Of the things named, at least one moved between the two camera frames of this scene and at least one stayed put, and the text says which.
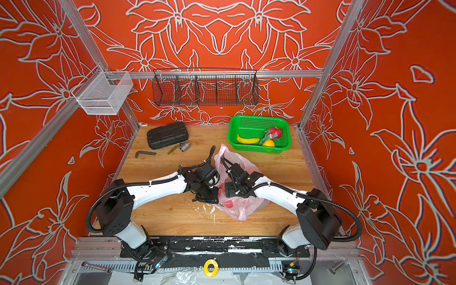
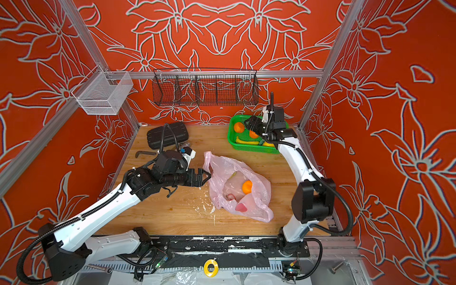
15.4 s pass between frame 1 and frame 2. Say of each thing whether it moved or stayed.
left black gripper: moved
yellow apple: stayed
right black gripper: moved
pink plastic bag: moved
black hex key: stayed
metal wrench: stayed
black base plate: stayed
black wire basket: stayed
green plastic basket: stayed
